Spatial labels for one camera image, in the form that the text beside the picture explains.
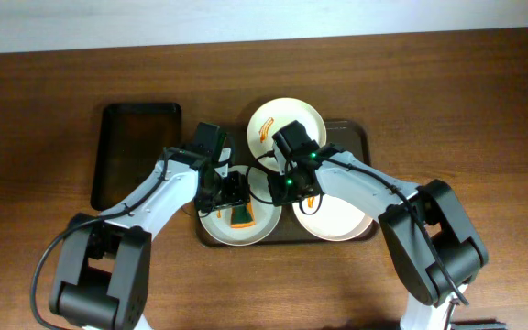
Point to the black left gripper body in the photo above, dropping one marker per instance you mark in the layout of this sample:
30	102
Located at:
235	196

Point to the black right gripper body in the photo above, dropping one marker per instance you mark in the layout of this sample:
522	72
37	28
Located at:
284	193

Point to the grey-white plate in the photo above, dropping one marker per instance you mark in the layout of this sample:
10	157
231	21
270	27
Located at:
265	216

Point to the green orange sponge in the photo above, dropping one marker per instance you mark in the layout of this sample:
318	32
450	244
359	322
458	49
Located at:
242	217

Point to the cream plate with sauce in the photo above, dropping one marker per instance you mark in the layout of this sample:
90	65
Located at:
276	114

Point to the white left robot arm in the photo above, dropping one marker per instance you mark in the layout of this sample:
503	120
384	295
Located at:
102	278

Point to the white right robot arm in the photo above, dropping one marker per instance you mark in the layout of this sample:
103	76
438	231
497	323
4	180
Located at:
435	249

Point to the large brown tray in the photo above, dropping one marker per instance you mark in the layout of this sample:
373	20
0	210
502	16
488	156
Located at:
288	230

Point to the small dark tray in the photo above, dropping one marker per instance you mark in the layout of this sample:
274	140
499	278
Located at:
131	140

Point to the pinkish plate with sauce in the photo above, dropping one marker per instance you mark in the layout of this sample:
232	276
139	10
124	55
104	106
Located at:
330	218

